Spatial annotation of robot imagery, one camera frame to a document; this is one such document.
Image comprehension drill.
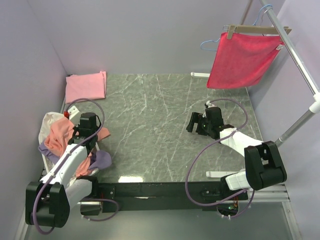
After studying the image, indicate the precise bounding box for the salmon orange t shirt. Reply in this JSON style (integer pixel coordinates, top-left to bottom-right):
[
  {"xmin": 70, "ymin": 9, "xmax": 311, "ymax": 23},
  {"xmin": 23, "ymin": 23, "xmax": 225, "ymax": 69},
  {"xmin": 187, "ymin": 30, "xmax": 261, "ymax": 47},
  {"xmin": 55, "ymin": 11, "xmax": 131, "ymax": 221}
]
[{"xmin": 43, "ymin": 117, "xmax": 111, "ymax": 180}]

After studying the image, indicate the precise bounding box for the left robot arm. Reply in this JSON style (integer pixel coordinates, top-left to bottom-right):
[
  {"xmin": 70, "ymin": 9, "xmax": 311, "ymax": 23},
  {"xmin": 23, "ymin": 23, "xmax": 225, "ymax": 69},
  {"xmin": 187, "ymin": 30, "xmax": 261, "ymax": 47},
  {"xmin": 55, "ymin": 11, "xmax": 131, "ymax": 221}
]
[{"xmin": 25, "ymin": 112, "xmax": 102, "ymax": 228}]

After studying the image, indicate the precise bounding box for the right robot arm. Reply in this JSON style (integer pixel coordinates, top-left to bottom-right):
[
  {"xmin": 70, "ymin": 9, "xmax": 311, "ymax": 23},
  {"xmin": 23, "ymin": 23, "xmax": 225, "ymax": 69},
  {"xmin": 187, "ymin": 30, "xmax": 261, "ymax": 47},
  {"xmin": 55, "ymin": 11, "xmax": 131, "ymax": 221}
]
[{"xmin": 186, "ymin": 106, "xmax": 287, "ymax": 200}]

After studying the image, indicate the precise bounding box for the lavender purple t shirt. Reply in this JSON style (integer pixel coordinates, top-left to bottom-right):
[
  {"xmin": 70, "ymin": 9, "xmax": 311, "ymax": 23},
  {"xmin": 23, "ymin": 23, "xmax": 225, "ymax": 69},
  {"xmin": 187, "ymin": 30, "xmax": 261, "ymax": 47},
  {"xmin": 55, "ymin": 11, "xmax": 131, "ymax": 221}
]
[{"xmin": 38, "ymin": 142, "xmax": 112, "ymax": 172}]

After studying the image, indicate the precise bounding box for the white t shirt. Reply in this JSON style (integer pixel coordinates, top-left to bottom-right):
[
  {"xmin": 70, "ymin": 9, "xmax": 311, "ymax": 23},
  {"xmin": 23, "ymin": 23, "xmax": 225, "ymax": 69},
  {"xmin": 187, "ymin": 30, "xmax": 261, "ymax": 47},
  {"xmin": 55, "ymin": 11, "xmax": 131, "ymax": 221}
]
[{"xmin": 38, "ymin": 112, "xmax": 64, "ymax": 144}]

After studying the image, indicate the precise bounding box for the folded pink t shirt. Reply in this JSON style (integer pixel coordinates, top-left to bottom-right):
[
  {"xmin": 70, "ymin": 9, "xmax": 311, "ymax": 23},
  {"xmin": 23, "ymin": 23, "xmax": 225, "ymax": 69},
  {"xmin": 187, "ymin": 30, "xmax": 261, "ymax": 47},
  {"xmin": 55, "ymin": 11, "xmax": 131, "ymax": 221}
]
[{"xmin": 65, "ymin": 71, "xmax": 107, "ymax": 104}]

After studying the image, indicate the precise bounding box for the white laundry basket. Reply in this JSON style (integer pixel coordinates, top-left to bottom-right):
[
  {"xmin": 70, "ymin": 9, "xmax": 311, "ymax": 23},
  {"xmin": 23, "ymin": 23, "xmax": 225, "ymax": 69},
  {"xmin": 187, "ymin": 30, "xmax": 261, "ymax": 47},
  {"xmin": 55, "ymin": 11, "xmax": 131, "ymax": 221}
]
[{"xmin": 39, "ymin": 146, "xmax": 102, "ymax": 187}]

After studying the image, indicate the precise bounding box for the red microfiber towel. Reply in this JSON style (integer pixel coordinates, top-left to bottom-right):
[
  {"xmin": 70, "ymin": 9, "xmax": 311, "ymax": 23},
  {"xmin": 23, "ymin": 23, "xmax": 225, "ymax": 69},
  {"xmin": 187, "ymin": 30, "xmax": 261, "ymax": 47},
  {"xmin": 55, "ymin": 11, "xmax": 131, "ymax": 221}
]
[{"xmin": 206, "ymin": 32, "xmax": 285, "ymax": 89}]

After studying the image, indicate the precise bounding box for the black base beam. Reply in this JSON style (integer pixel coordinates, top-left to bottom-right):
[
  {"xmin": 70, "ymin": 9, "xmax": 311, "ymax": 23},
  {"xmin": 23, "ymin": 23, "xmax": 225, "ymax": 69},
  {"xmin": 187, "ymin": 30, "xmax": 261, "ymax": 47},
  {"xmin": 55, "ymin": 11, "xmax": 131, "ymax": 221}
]
[{"xmin": 84, "ymin": 181, "xmax": 237, "ymax": 213}]

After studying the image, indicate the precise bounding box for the wooden clip hanger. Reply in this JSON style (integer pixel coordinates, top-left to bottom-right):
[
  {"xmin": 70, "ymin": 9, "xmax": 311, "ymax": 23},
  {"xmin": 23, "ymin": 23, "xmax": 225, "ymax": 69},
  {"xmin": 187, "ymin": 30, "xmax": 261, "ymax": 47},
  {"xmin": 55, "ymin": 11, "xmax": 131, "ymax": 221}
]
[{"xmin": 223, "ymin": 24, "xmax": 279, "ymax": 40}]

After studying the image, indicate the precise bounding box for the metal clothes rack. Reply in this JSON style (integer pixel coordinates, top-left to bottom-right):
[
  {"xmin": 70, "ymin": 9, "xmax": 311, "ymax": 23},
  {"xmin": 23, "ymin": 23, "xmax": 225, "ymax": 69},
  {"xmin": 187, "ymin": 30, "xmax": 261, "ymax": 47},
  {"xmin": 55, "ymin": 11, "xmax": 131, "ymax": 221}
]
[{"xmin": 190, "ymin": 0, "xmax": 320, "ymax": 179}]

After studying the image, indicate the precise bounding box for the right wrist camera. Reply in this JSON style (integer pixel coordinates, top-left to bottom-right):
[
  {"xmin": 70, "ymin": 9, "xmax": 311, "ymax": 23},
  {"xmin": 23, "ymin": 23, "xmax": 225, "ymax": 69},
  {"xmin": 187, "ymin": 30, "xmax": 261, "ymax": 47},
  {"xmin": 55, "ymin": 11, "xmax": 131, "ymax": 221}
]
[{"xmin": 204, "ymin": 100, "xmax": 216, "ymax": 109}]

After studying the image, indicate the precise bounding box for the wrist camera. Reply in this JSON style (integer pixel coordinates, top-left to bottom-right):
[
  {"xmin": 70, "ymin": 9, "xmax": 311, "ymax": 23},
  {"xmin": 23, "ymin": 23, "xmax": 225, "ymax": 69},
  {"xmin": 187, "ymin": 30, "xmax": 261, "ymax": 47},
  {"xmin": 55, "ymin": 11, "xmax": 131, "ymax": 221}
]
[
  {"xmin": 63, "ymin": 106, "xmax": 81, "ymax": 121},
  {"xmin": 204, "ymin": 100, "xmax": 216, "ymax": 109}
]

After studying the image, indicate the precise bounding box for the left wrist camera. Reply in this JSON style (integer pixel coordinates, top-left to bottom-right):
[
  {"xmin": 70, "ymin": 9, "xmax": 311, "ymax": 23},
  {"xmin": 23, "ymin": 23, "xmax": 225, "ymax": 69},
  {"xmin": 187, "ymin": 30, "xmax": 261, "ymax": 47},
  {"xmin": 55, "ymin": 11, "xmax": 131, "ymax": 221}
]
[{"xmin": 63, "ymin": 106, "xmax": 81, "ymax": 121}]

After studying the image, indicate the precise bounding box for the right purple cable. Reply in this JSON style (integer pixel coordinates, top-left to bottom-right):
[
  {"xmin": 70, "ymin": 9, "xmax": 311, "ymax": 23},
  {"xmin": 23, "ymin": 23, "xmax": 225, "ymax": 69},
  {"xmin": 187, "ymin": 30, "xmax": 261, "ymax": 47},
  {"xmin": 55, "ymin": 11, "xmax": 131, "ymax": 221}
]
[{"xmin": 185, "ymin": 98, "xmax": 256, "ymax": 218}]

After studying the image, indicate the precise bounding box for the aluminium rail frame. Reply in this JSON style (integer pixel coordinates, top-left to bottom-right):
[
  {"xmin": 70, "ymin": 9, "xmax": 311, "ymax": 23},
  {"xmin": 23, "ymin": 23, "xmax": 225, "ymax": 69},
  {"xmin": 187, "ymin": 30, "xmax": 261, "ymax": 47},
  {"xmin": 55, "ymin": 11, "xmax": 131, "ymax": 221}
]
[{"xmin": 253, "ymin": 183, "xmax": 290, "ymax": 203}]

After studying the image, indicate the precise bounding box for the blue wire hanger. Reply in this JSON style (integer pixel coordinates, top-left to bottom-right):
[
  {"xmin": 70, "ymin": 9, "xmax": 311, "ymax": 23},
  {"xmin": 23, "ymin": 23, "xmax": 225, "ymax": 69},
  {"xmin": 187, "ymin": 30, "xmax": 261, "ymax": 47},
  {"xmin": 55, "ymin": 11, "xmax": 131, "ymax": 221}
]
[{"xmin": 200, "ymin": 4, "xmax": 273, "ymax": 52}]

